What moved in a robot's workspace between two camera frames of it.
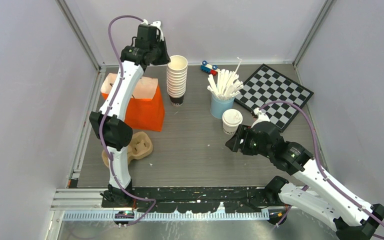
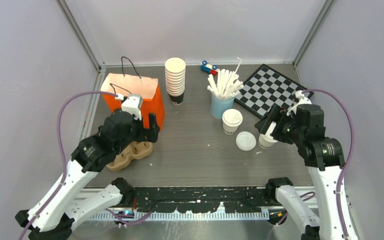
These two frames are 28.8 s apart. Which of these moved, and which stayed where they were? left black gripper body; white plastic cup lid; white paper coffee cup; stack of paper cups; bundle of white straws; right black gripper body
Moved: right black gripper body; left black gripper body
Stayed: white plastic cup lid; stack of paper cups; bundle of white straws; white paper coffee cup
